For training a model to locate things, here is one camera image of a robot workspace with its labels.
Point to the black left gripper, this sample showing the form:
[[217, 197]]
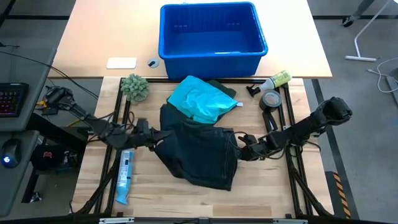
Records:
[[147, 133]]

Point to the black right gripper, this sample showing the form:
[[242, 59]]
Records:
[[255, 147]]

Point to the dark green garment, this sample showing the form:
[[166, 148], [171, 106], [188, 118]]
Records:
[[199, 152]]

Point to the turquoise shirt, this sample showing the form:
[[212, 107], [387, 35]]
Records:
[[199, 99]]

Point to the dark green buttoned knit shirt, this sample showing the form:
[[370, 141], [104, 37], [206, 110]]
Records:
[[225, 88]]

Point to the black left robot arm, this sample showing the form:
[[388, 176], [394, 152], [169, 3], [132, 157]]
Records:
[[99, 127]]

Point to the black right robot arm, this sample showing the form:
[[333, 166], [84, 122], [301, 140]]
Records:
[[304, 127]]

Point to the black stapler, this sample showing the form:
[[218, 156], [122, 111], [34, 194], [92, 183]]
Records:
[[270, 121]]

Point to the small white tag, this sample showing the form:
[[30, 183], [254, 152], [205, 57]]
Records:
[[240, 104]]

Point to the blue toothpaste tube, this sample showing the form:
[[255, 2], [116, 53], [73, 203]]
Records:
[[125, 174]]

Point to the green succulent plant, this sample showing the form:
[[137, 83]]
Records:
[[134, 87]]

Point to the white phone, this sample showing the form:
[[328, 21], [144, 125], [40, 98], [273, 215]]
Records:
[[121, 63]]

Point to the blue plastic bin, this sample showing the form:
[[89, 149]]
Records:
[[214, 67]]

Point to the black yellow-striped floor plate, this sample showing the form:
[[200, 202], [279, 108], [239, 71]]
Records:
[[339, 186]]

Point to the black cap red logo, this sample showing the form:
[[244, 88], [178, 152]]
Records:
[[46, 157]]

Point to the small electronics board yellow plug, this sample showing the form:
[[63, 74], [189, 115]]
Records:
[[43, 102]]

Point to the white floor stand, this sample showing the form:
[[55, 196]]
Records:
[[360, 58]]

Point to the black computer mouse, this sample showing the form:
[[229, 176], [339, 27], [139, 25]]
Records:
[[11, 152]]

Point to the black keyboard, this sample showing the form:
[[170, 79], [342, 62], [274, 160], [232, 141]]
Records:
[[12, 99]]

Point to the grey side desk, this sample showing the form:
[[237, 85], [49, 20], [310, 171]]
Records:
[[18, 65]]

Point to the black chair base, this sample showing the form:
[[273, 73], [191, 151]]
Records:
[[349, 21]]

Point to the grey duct tape roll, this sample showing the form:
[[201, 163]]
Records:
[[264, 105]]

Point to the black aluminium table frame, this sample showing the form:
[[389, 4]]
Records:
[[289, 102]]

